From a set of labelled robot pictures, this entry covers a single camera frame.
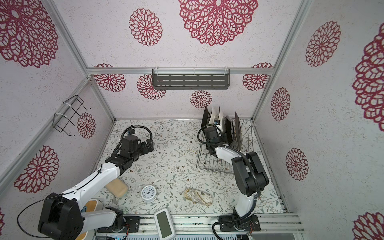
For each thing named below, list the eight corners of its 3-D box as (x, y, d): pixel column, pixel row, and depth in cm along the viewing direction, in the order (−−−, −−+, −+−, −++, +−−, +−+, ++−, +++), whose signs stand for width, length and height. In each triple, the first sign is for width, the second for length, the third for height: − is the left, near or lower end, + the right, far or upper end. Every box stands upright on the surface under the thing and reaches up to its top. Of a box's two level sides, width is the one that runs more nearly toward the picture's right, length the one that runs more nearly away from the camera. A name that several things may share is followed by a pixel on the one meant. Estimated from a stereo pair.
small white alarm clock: (141, 202, 82) (139, 200, 79) (144, 188, 88) (142, 185, 84) (155, 202, 83) (154, 200, 79) (157, 188, 88) (156, 185, 84)
